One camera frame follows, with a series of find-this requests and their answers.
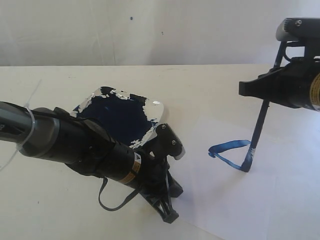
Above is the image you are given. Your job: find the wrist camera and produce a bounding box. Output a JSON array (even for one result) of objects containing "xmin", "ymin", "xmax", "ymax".
[
  {"xmin": 155, "ymin": 123, "xmax": 186, "ymax": 161},
  {"xmin": 275, "ymin": 17, "xmax": 320, "ymax": 42}
]

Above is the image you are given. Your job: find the white zip tie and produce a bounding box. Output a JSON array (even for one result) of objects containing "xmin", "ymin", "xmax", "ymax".
[{"xmin": 0, "ymin": 80, "xmax": 42, "ymax": 171}]

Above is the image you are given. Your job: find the black paintbrush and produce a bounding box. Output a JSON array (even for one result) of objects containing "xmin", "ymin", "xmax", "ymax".
[{"xmin": 240, "ymin": 41, "xmax": 287, "ymax": 173}]

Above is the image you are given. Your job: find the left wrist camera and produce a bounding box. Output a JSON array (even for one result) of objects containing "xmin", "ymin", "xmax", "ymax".
[{"xmin": 155, "ymin": 123, "xmax": 186, "ymax": 161}]

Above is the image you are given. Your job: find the white paper sheet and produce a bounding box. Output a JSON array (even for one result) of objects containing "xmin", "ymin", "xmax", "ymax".
[{"xmin": 171, "ymin": 117, "xmax": 320, "ymax": 240}]

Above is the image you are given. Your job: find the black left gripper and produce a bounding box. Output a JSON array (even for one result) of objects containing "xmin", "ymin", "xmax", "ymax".
[{"xmin": 109, "ymin": 142, "xmax": 183, "ymax": 223}]

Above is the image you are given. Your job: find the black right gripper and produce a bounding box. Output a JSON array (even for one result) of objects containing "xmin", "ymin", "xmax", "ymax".
[{"xmin": 238, "ymin": 58, "xmax": 320, "ymax": 112}]

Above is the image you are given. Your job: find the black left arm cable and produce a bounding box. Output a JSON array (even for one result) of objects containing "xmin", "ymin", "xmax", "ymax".
[{"xmin": 97, "ymin": 174, "xmax": 141, "ymax": 211}]

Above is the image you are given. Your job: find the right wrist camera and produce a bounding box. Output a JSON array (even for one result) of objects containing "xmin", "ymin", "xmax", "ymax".
[{"xmin": 275, "ymin": 17, "xmax": 320, "ymax": 42}]

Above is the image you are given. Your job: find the white tray with blue paint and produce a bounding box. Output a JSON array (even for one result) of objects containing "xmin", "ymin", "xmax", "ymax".
[{"xmin": 70, "ymin": 86, "xmax": 165, "ymax": 149}]

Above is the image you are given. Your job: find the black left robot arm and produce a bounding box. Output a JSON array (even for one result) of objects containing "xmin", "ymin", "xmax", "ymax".
[{"xmin": 0, "ymin": 102, "xmax": 184, "ymax": 224}]

